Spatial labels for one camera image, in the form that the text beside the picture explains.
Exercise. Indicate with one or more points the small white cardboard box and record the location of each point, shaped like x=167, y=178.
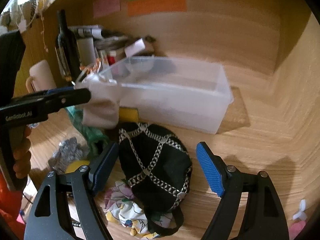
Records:
x=139, y=47

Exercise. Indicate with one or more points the floral white cloth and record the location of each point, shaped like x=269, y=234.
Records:
x=133, y=211

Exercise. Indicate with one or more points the pink white paw toy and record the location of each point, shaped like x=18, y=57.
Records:
x=299, y=221

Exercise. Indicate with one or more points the person's left hand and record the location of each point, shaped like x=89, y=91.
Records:
x=22, y=156

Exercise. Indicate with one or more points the black cap white pattern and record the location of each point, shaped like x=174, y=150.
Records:
x=158, y=169

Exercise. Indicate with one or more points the cream mug with handle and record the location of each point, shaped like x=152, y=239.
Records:
x=40, y=78

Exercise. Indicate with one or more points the beige cloth pouch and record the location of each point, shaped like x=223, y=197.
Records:
x=101, y=113

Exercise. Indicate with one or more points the clear plastic storage bin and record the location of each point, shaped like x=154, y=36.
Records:
x=185, y=93

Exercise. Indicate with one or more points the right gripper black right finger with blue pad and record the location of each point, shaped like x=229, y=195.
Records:
x=264, y=216

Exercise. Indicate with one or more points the yellow soft ball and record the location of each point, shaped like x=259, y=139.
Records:
x=75, y=165

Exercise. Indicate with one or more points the dark wine bottle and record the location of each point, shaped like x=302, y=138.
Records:
x=66, y=48

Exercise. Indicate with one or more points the stack of newspapers and books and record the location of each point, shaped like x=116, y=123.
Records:
x=93, y=38

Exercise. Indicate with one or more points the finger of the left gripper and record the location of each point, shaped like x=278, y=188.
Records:
x=51, y=101

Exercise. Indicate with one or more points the yellow sponge block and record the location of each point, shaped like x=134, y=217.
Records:
x=127, y=114

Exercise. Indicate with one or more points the orange sticky note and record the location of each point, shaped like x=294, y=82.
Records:
x=144, y=7

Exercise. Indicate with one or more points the pink sticky note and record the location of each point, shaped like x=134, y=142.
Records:
x=103, y=8

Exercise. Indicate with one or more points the green knitted cloth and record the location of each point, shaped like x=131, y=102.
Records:
x=96, y=139

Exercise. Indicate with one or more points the orange red sleeve forearm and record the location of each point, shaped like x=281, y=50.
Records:
x=10, y=208

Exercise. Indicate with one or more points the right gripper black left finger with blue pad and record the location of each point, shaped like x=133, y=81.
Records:
x=49, y=217

